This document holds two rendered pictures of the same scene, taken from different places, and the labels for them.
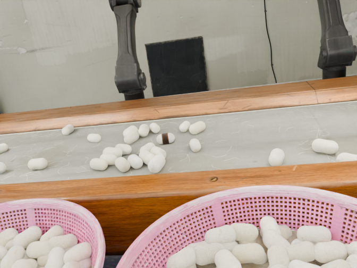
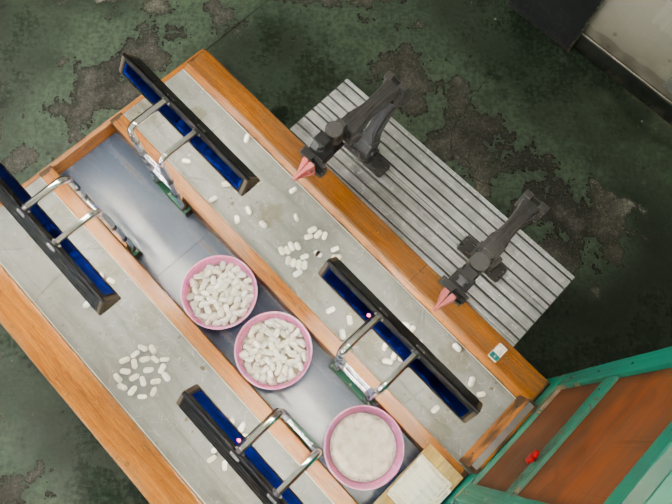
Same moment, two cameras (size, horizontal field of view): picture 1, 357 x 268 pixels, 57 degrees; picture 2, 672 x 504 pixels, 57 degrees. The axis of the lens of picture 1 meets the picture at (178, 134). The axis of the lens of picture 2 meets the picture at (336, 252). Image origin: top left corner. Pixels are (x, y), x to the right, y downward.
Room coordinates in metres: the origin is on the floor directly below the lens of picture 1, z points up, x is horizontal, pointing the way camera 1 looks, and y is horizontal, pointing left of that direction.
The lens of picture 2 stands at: (0.02, -0.34, 2.89)
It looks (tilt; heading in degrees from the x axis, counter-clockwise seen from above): 73 degrees down; 28
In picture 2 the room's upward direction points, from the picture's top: 8 degrees clockwise
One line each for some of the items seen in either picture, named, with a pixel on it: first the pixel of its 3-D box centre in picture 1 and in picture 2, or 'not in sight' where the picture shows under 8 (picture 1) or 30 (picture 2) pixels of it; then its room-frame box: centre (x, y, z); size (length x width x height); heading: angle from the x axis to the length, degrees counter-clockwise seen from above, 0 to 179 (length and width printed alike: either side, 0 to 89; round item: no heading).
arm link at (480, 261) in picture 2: not in sight; (483, 259); (0.75, -0.45, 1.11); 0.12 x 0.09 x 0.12; 171
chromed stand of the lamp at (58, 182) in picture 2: not in sight; (84, 232); (0.12, 0.67, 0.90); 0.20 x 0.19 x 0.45; 80
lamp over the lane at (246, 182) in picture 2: not in sight; (186, 120); (0.59, 0.58, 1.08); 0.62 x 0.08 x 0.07; 80
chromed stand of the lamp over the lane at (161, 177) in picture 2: not in sight; (177, 158); (0.51, 0.60, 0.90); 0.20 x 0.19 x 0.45; 80
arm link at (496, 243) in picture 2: not in sight; (510, 228); (0.92, -0.47, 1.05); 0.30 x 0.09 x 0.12; 171
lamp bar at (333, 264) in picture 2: not in sight; (399, 335); (0.42, -0.37, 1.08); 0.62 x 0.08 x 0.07; 80
